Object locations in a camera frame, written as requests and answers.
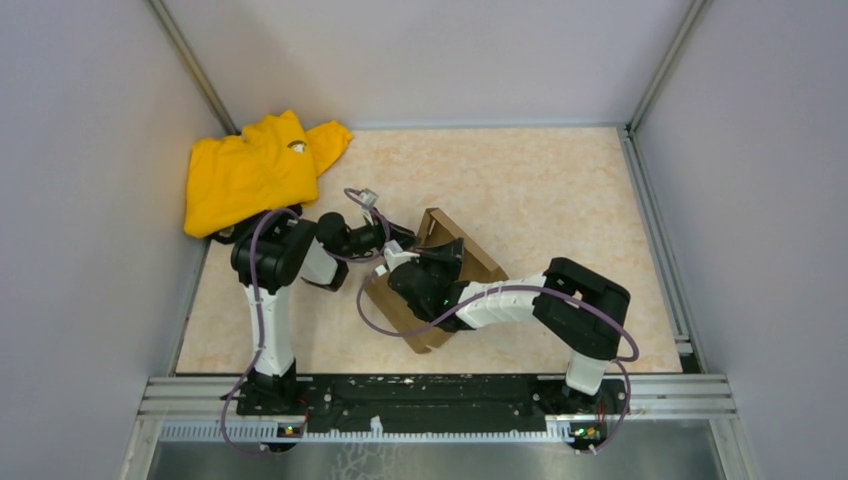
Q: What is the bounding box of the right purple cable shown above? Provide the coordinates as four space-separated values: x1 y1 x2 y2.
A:
356 271 641 455

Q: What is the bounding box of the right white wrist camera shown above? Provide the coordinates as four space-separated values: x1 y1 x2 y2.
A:
374 240 419 277

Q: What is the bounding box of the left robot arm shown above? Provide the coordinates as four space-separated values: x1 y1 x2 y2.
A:
229 212 419 416

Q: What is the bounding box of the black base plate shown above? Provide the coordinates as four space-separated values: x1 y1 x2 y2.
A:
262 374 625 434

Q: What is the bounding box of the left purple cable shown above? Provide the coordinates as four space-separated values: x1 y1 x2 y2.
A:
218 188 392 458

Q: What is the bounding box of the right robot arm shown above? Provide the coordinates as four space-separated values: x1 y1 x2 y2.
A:
383 239 640 412

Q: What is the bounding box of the black garment under shirt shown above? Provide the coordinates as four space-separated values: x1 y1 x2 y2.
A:
208 204 303 245

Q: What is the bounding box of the brown cardboard box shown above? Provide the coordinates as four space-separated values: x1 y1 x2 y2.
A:
364 208 509 354

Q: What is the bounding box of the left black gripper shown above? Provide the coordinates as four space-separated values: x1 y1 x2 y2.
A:
339 206 421 260

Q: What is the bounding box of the yellow shirt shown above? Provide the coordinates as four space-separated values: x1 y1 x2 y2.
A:
183 110 354 238

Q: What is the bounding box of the purple cable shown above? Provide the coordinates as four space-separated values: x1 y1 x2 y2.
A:
218 188 392 458
356 271 641 455

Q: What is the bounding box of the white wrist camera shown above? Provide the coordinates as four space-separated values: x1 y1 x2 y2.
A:
374 240 419 277
357 189 379 224

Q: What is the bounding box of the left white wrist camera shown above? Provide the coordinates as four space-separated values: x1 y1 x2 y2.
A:
357 189 379 224

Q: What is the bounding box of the aluminium frame rail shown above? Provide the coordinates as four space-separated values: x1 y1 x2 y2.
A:
138 374 737 445

